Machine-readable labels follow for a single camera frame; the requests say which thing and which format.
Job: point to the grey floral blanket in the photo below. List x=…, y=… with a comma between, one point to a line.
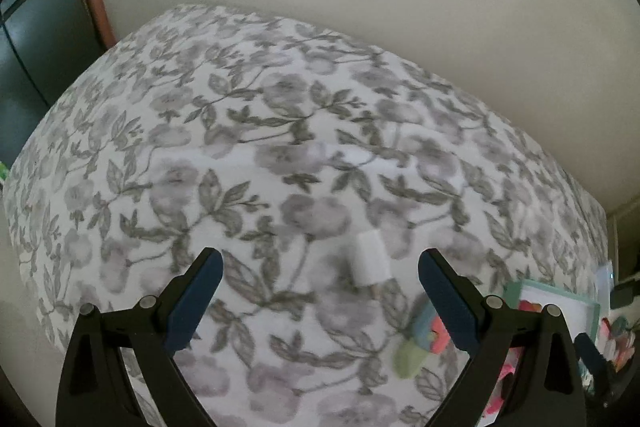
x=300, y=132

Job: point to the dark cabinet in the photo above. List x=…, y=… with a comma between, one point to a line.
x=35, y=57

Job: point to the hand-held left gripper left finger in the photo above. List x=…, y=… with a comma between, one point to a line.
x=192, y=302

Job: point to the teal tray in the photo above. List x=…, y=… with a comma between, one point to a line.
x=575, y=307

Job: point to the white charger adapter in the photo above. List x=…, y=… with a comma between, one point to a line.
x=370, y=259

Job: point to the green eraser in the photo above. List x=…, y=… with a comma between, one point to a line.
x=410, y=359

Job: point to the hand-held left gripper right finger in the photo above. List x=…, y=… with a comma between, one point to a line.
x=447, y=302

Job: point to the white plastic container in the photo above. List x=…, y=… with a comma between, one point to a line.
x=606, y=279

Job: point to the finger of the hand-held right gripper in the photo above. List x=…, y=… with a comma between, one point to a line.
x=592, y=354

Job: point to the small blue pink case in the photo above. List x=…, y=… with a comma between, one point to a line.
x=427, y=324

